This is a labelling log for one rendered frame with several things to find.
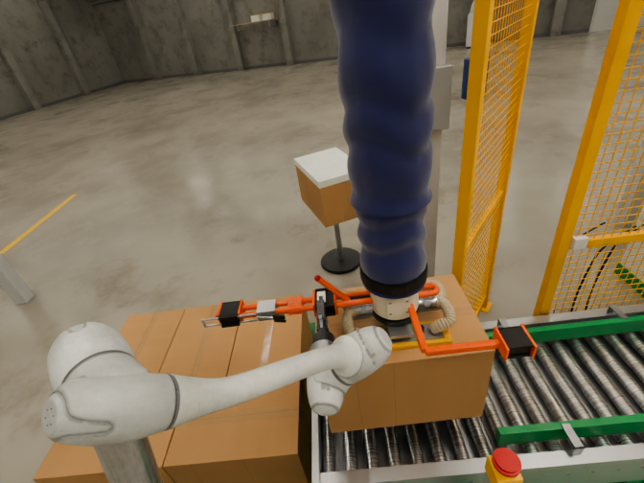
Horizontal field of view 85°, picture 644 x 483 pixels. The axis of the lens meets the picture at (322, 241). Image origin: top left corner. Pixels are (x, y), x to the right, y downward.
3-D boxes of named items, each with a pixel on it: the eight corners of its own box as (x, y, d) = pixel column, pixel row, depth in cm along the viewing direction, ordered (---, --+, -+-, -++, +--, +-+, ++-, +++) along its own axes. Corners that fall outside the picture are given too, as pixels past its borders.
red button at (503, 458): (512, 452, 98) (514, 445, 96) (524, 480, 92) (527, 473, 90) (486, 454, 98) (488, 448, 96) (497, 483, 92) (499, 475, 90)
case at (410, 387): (448, 336, 172) (453, 273, 149) (482, 416, 138) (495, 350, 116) (326, 352, 174) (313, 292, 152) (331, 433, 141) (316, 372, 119)
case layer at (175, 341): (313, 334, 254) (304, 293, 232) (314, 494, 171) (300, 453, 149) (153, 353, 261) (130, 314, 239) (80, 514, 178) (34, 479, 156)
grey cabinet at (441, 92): (446, 126, 187) (449, 63, 170) (449, 128, 183) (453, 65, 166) (408, 131, 188) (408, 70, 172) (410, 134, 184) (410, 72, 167)
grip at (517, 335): (519, 334, 108) (522, 323, 105) (534, 357, 101) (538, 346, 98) (492, 337, 108) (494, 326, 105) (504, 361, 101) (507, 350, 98)
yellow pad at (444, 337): (444, 322, 129) (445, 312, 126) (452, 344, 121) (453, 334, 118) (351, 333, 131) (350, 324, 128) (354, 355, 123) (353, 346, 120)
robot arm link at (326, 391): (326, 378, 110) (355, 356, 105) (328, 426, 98) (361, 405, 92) (299, 364, 106) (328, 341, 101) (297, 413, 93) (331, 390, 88)
